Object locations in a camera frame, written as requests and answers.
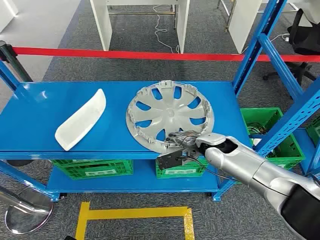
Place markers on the open green plastic crate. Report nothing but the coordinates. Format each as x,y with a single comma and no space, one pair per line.
250,116

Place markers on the black stanchion post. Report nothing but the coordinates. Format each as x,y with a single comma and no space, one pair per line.
15,63

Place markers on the dark round floor disc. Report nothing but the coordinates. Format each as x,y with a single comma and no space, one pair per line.
20,163

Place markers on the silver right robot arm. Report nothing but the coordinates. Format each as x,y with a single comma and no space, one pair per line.
240,162

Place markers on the blue metal shelf rack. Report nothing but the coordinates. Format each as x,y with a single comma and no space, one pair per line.
115,116
309,159

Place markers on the black office chair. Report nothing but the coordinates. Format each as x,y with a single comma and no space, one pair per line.
305,39

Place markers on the white curved plastic part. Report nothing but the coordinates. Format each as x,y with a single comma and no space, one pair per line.
80,121

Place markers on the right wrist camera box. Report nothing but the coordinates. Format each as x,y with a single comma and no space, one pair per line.
170,160

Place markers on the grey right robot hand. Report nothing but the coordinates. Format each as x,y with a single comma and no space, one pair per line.
183,137

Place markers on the white desk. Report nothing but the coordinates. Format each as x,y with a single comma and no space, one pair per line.
244,26
103,26

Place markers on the silver plastic wheel cover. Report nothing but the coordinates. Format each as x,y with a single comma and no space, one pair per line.
170,112

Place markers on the red barrier belt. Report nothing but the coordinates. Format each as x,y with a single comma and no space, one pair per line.
124,54

